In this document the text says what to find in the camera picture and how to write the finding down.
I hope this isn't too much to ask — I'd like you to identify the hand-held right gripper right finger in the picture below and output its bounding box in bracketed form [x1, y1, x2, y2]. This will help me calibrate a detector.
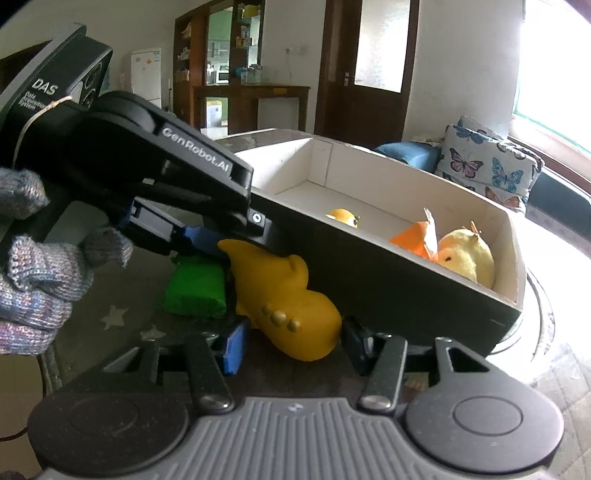
[341, 316, 491, 411]

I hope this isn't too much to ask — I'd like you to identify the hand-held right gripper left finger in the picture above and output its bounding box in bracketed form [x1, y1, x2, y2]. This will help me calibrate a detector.
[104, 318, 251, 411]

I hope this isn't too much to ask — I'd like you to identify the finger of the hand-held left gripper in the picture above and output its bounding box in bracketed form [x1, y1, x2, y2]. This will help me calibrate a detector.
[208, 193, 302, 258]
[117, 198, 221, 257]

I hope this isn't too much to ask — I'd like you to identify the green plastic packet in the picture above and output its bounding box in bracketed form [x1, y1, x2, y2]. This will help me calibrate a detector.
[158, 255, 230, 320]

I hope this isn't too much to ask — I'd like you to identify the yellow rubber dog toy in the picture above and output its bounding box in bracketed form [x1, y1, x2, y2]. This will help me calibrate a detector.
[217, 239, 343, 362]

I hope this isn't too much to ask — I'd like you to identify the orange bear toy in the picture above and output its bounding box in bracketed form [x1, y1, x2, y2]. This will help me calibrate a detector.
[325, 208, 361, 230]

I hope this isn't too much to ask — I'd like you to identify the grey cardboard box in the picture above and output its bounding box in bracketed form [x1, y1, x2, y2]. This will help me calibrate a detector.
[225, 128, 528, 357]

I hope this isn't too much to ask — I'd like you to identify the orange plastic packet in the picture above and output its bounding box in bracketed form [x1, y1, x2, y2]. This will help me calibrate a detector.
[389, 208, 440, 262]

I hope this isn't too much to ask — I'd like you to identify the yellow plush chick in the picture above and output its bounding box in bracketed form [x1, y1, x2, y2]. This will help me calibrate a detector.
[436, 220, 496, 290]

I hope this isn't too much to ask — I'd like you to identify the grey star-print quilted desktop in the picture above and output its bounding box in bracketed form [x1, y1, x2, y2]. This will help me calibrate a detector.
[39, 127, 591, 480]

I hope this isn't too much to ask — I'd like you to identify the person's left hand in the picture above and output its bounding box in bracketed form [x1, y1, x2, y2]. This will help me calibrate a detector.
[0, 168, 134, 357]

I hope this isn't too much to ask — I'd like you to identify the white refrigerator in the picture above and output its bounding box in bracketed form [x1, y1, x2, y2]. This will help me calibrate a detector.
[130, 47, 163, 112]

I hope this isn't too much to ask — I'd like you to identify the wooden display cabinet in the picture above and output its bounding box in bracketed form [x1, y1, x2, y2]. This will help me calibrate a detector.
[172, 0, 311, 140]

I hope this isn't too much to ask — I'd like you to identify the blue cushion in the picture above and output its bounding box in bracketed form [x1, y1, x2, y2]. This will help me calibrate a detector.
[373, 141, 443, 173]

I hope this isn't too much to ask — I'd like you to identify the brown wooden door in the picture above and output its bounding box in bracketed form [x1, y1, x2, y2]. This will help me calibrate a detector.
[314, 0, 422, 149]

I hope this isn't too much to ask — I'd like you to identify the large butterfly print pillow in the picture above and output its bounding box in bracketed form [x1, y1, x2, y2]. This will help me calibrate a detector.
[435, 115, 546, 214]

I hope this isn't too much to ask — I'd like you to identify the dark teal sofa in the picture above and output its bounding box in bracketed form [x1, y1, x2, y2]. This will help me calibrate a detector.
[525, 168, 591, 243]

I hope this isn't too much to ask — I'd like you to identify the window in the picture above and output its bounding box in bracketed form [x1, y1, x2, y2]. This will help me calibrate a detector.
[509, 0, 591, 155]

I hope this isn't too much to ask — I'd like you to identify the black cable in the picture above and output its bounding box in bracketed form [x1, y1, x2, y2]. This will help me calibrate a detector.
[0, 413, 35, 441]

